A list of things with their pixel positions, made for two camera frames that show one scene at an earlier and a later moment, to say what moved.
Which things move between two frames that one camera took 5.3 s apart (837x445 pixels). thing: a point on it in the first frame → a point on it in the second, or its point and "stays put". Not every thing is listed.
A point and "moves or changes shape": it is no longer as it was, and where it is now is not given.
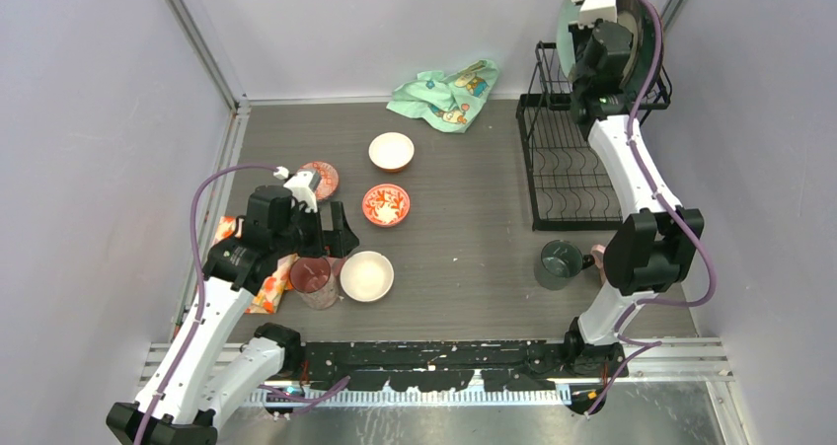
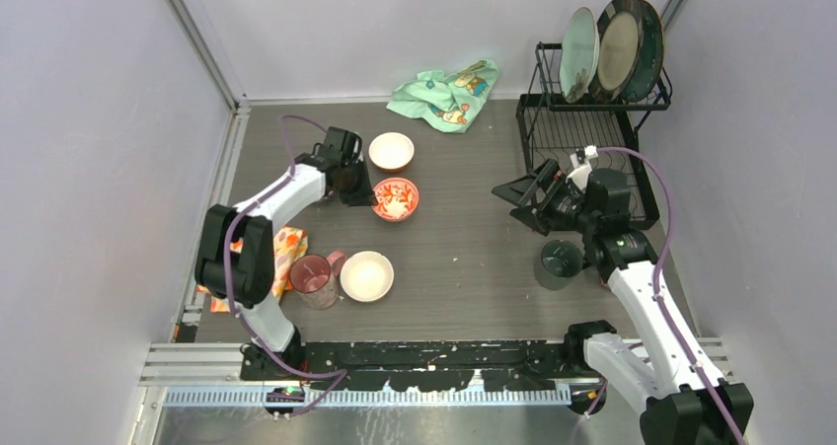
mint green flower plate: x=570 y=12 moves or changes shape
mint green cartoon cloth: x=453 y=101 stays put
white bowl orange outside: x=391 y=151 stays put
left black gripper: x=338 y=242 → x=365 y=195
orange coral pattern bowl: x=386 y=204 moves or changes shape
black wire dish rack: x=569 y=187 stays put
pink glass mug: x=315 y=280 stays put
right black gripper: x=579 y=32 → x=522 y=189
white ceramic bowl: x=366 y=276 stays put
